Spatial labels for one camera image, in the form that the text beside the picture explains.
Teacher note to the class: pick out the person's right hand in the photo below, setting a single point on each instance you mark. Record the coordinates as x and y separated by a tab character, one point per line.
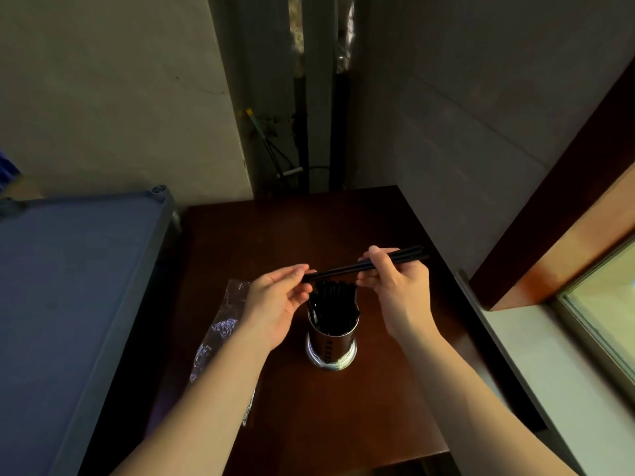
407	302

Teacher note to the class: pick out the person's left hand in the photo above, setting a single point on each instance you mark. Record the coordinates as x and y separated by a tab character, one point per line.
270	307

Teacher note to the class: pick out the clear plastic bag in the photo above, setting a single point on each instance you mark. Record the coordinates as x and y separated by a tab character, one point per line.
223	312

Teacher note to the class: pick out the perforated steel utensil holder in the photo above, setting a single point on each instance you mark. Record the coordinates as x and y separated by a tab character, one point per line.
332	349

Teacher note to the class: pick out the person's left forearm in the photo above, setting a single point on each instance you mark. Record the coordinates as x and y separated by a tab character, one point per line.
198	416

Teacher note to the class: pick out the person's right forearm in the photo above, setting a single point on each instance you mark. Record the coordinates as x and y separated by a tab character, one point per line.
476	411

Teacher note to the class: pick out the white-silled low window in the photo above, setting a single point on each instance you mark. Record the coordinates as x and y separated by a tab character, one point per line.
570	371

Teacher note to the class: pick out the black vertical pipe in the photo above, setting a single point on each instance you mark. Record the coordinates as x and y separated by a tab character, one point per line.
301	128

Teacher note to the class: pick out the dark pipe with plastic wrap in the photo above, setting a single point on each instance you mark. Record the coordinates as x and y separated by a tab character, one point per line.
340	123

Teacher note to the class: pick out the grey plastic cart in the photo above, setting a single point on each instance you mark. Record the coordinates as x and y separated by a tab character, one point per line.
64	317

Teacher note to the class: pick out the long table with blue skirt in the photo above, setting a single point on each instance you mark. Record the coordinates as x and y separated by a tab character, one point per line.
7	170

